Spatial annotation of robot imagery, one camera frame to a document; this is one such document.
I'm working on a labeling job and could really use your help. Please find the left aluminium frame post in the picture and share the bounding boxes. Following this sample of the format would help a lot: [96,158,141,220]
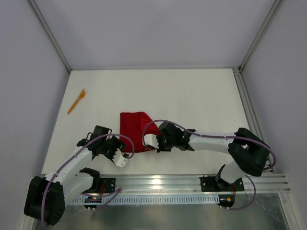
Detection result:
[26,0,72,73]

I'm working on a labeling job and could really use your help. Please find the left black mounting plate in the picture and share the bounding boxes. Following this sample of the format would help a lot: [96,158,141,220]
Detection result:
[98,178,116,194]

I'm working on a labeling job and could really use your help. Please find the aluminium frame post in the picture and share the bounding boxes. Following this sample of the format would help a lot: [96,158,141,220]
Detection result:
[238,0,284,72]
[26,0,72,73]

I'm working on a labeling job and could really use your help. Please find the right aluminium frame post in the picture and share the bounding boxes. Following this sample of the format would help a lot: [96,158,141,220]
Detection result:
[238,0,284,72]

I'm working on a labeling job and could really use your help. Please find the white slotted cable duct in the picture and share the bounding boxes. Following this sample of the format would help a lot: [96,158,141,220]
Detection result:
[70,194,220,206]

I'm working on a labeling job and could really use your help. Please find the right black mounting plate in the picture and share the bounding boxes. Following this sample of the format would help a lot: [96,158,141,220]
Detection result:
[200,175,245,192]

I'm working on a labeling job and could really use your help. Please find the orange plastic fork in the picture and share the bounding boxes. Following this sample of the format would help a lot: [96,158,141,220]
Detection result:
[67,89,86,115]

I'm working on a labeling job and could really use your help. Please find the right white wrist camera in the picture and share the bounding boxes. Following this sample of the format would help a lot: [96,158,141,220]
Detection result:
[144,134,159,149]

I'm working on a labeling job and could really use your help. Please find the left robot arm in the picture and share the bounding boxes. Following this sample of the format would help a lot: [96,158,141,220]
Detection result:
[24,126,129,225]

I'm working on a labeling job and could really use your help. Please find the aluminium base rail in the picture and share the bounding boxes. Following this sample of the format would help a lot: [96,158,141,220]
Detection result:
[101,173,291,195]

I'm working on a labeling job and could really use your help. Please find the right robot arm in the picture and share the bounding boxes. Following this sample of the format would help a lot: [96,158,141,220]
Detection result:
[145,121,270,191]

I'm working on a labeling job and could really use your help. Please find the red cloth napkin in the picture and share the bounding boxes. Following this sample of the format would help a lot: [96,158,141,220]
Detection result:
[119,112,160,153]

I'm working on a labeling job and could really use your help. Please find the black mounting plate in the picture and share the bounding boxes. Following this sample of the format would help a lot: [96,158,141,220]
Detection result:
[200,175,245,192]
[98,178,116,194]

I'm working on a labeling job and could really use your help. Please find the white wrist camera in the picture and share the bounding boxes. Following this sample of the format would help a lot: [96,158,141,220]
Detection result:
[112,149,129,168]
[144,134,159,149]

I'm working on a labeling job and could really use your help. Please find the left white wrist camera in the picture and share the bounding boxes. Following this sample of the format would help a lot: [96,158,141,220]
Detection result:
[112,149,129,168]

